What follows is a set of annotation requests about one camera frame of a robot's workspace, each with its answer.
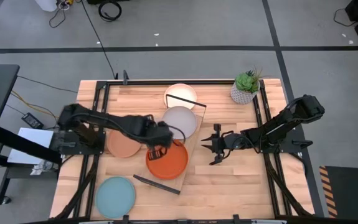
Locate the thin dark floor cable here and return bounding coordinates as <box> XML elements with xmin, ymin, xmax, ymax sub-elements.
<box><xmin>16</xmin><ymin>75</ymin><xmax>78</xmax><ymax>94</ymax></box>

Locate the black aluminium table frame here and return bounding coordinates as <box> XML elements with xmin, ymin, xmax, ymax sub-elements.
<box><xmin>54</xmin><ymin>70</ymin><xmax>315</xmax><ymax>224</ymax></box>

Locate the white container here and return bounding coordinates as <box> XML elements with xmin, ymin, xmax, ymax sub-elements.
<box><xmin>35</xmin><ymin>0</ymin><xmax>58</xmax><ymax>12</ymax></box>

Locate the long black floor cable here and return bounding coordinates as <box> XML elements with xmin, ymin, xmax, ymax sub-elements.
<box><xmin>80</xmin><ymin>0</ymin><xmax>118</xmax><ymax>79</ymax></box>

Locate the black mat with hazard stripes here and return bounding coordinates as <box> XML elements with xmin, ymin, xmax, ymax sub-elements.
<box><xmin>318</xmin><ymin>166</ymin><xmax>358</xmax><ymax>218</ymax></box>

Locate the black power adapter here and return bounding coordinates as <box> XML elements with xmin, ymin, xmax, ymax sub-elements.
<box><xmin>21</xmin><ymin>112</ymin><xmax>45</xmax><ymax>129</ymax></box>

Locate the yellow cable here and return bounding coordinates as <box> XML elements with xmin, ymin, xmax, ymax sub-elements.
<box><xmin>10</xmin><ymin>90</ymin><xmax>60</xmax><ymax>121</ymax></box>

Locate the crumpled white plastic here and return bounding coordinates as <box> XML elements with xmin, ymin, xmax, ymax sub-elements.
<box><xmin>31</xmin><ymin>160</ymin><xmax>55</xmax><ymax>175</ymax></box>

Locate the black metal support beam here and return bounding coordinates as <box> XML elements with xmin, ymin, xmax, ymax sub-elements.
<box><xmin>0</xmin><ymin>126</ymin><xmax>63</xmax><ymax>164</ymax></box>

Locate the light teal plate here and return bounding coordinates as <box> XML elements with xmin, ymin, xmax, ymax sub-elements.
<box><xmin>95</xmin><ymin>176</ymin><xmax>136</xmax><ymax>219</ymax></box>

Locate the white paper sheet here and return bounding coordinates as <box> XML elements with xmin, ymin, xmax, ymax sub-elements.
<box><xmin>7</xmin><ymin>127</ymin><xmax>64</xmax><ymax>166</ymax></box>

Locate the cream plate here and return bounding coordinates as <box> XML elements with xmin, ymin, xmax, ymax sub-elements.
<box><xmin>163</xmin><ymin>83</ymin><xmax>198</xmax><ymax>110</ymax></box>

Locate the coiled black cable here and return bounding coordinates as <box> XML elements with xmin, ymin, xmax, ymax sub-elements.
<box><xmin>98</xmin><ymin>1</ymin><xmax>123</xmax><ymax>22</ymax></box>

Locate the wooden shelf with black legs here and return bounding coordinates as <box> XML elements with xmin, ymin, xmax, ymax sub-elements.
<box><xmin>133</xmin><ymin>93</ymin><xmax>207</xmax><ymax>195</ymax></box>

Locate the grey plate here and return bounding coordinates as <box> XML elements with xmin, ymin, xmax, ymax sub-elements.
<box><xmin>161</xmin><ymin>106</ymin><xmax>198</xmax><ymax>140</ymax></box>

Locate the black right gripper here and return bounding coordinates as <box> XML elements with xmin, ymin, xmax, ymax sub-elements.
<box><xmin>200</xmin><ymin>123</ymin><xmax>245</xmax><ymax>166</ymax></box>

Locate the succulent in white pot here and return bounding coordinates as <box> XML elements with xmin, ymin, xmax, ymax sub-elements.
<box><xmin>230</xmin><ymin>67</ymin><xmax>268</xmax><ymax>105</ymax></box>

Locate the peach plate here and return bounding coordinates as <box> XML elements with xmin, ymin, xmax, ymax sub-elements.
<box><xmin>106</xmin><ymin>129</ymin><xmax>143</xmax><ymax>159</ymax></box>

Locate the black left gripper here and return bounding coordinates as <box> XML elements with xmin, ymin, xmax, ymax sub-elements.
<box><xmin>141</xmin><ymin>115</ymin><xmax>175</xmax><ymax>161</ymax></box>

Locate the orange plate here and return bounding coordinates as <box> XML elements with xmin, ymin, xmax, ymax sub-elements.
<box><xmin>145</xmin><ymin>139</ymin><xmax>189</xmax><ymax>181</ymax></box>

